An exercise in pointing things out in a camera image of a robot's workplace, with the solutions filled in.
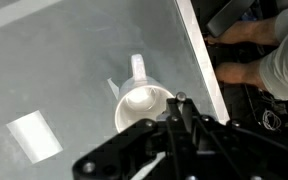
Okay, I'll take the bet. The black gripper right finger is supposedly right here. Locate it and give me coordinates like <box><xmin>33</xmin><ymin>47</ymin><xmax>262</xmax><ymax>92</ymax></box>
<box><xmin>180</xmin><ymin>98</ymin><xmax>288</xmax><ymax>180</ymax></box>

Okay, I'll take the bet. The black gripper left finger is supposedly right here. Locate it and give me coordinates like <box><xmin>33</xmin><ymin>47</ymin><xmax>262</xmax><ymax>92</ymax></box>
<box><xmin>72</xmin><ymin>98</ymin><xmax>185</xmax><ymax>180</ymax></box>

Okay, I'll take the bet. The white mug cup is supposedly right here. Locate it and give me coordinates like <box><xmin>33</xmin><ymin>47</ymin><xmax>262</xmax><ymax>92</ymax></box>
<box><xmin>114</xmin><ymin>53</ymin><xmax>177</xmax><ymax>134</ymax></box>

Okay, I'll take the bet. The white tape patch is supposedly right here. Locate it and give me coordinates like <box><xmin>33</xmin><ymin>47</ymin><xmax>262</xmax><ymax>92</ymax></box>
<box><xmin>106</xmin><ymin>77</ymin><xmax>121</xmax><ymax>100</ymax></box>
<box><xmin>5</xmin><ymin>109</ymin><xmax>64</xmax><ymax>165</ymax></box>

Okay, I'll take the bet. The person in gray shirt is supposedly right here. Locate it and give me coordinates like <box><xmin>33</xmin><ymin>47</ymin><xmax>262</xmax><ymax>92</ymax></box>
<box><xmin>205</xmin><ymin>3</ymin><xmax>288</xmax><ymax>101</ymax></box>

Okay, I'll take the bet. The coiled white cable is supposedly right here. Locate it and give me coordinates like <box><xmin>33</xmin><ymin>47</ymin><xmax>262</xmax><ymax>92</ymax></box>
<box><xmin>260</xmin><ymin>108</ymin><xmax>283</xmax><ymax>132</ymax></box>

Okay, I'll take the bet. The gray board with aluminium frame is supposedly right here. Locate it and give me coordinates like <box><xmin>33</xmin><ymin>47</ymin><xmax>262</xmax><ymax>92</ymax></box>
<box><xmin>0</xmin><ymin>0</ymin><xmax>232</xmax><ymax>180</ymax></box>

